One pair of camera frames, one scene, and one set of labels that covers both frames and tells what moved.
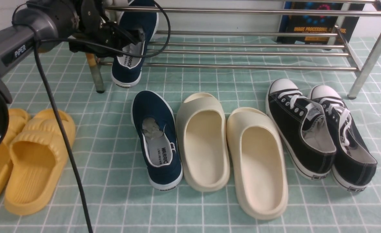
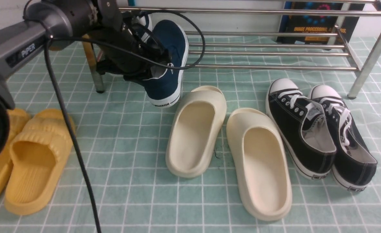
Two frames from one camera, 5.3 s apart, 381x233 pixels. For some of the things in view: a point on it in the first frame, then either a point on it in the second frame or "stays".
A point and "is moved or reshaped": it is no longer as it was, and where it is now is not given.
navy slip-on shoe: [154, 125] → [163, 90]
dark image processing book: [345, 26] stays
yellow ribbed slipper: [38, 156] stays
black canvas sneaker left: [303, 123] stays
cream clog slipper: [202, 141] is moved or reshaped
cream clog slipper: [259, 162] stays
